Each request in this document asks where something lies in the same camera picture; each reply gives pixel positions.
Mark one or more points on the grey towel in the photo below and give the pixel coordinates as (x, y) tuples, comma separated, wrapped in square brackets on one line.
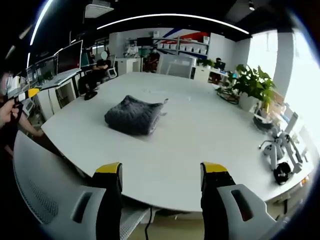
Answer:
[(135, 115)]

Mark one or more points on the person's left hand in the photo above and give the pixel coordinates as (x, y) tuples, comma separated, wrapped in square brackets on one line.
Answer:
[(7, 113)]

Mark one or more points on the row of small monitors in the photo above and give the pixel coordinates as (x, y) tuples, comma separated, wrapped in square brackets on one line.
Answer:
[(41, 68)]

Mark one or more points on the white office desk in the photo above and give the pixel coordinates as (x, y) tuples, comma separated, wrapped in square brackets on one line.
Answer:
[(62, 92)]

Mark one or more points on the large computer monitor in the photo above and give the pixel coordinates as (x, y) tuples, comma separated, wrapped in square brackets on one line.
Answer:
[(70, 57)]

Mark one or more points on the black computer mouse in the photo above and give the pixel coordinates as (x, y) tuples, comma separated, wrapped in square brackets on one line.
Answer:
[(90, 95)]

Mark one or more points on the short ceiling light strip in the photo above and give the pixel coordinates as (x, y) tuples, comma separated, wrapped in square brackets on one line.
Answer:
[(40, 22)]

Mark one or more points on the grey mesh office chair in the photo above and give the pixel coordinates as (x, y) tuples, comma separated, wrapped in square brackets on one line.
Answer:
[(42, 180)]

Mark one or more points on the black round device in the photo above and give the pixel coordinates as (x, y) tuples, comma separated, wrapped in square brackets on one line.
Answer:
[(283, 173)]

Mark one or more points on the white cabinet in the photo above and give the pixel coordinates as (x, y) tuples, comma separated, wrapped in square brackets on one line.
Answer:
[(128, 65)]

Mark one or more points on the ceiling air conditioner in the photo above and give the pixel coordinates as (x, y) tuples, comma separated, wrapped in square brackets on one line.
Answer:
[(98, 10)]

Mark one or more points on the potted green plant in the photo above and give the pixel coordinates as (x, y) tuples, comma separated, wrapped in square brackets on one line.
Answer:
[(252, 85)]

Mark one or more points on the small green plants row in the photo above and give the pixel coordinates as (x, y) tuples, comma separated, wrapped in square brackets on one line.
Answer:
[(205, 62)]

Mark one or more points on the white mesh office chair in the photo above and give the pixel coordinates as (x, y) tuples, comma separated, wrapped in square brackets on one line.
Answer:
[(178, 65)]

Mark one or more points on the shelf of white storage boxes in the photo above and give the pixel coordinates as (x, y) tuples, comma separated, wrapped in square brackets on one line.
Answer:
[(182, 46)]

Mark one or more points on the long ceiling light strip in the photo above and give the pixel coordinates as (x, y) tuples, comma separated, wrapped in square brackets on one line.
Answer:
[(175, 17)]

